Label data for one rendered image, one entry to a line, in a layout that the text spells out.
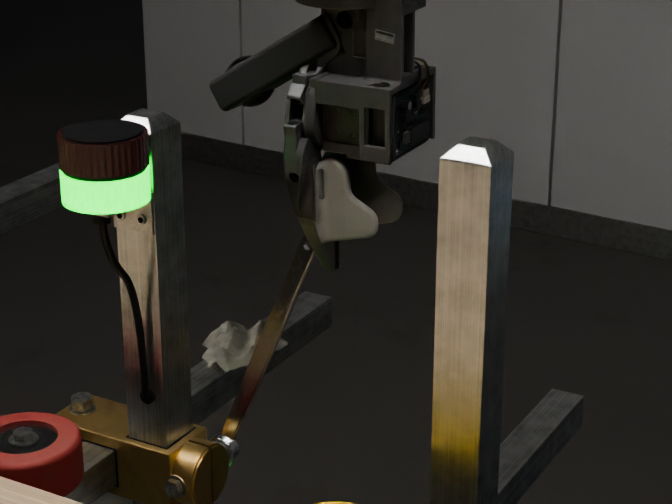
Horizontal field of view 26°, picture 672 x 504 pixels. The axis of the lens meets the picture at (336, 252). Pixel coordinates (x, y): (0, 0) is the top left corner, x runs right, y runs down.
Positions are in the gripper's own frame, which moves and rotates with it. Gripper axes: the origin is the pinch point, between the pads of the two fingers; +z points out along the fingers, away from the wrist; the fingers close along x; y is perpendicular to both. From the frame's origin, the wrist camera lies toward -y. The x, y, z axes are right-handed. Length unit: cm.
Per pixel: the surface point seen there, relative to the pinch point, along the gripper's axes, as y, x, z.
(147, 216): -8.4, -9.8, -4.4
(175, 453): -7.4, -9.5, 14.1
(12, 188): -39.0, 10.3, 4.5
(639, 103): -57, 258, 61
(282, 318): -2.9, -1.3, 5.6
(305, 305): -13.5, 19.9, 14.9
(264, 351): -4.1, -2.1, 8.2
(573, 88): -75, 259, 59
